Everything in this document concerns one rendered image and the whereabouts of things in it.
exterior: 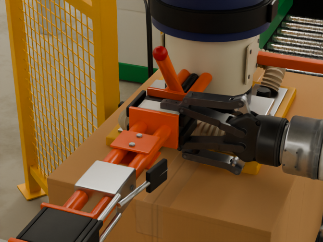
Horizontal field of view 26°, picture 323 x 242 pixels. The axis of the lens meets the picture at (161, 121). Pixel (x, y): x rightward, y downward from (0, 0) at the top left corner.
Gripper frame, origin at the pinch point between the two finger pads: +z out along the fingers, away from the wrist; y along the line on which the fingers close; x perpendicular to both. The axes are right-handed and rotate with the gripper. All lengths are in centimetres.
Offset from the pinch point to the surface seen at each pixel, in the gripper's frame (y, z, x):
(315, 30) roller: 56, 7, 199
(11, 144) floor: 109, 131, 143
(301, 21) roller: 56, 15, 208
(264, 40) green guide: 51, 22, 168
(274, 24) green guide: 50, 22, 185
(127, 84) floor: 108, 108, 222
